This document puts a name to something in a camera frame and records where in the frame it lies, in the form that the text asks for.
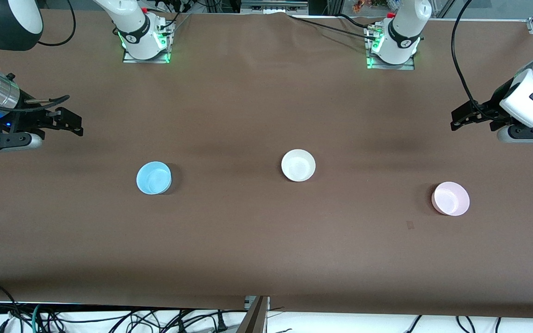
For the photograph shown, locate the pink bowl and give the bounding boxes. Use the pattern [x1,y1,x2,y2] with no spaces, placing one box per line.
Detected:
[431,181,470,216]

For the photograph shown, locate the light blue bowl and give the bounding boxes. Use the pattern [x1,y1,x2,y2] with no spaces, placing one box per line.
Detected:
[136,161,173,195]

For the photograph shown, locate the white bowl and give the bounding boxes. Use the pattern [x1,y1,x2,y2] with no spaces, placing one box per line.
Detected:
[281,149,316,182]

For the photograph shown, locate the orange object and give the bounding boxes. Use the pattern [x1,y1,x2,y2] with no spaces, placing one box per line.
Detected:
[353,0,387,12]

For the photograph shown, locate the brown table cover sheet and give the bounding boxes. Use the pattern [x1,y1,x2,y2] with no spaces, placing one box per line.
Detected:
[0,9,533,320]

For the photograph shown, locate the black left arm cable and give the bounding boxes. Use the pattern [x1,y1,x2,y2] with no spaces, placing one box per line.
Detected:
[451,0,496,122]

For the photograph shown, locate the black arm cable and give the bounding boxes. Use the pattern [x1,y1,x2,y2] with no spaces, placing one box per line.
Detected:
[451,0,496,122]
[0,0,76,114]

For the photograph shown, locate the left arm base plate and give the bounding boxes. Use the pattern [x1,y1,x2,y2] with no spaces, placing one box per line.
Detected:
[366,23,416,71]

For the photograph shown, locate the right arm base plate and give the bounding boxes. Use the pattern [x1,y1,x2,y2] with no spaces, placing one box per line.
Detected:
[122,21,174,64]

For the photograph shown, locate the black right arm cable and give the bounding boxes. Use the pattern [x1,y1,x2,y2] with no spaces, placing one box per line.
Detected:
[0,0,76,114]

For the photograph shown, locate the short black table cable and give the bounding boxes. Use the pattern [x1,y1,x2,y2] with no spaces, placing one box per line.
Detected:
[335,13,378,31]

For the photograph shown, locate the long black table cable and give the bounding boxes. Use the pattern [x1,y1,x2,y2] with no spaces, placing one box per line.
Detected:
[287,15,380,40]

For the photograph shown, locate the tangled black floor cables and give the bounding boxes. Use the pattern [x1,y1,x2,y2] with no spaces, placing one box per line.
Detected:
[40,308,248,333]

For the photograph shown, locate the aluminium frame bar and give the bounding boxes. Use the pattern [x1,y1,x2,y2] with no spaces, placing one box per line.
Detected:
[241,0,309,14]

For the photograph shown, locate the metal post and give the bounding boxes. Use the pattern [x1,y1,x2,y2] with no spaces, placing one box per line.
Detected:
[236,296,270,333]

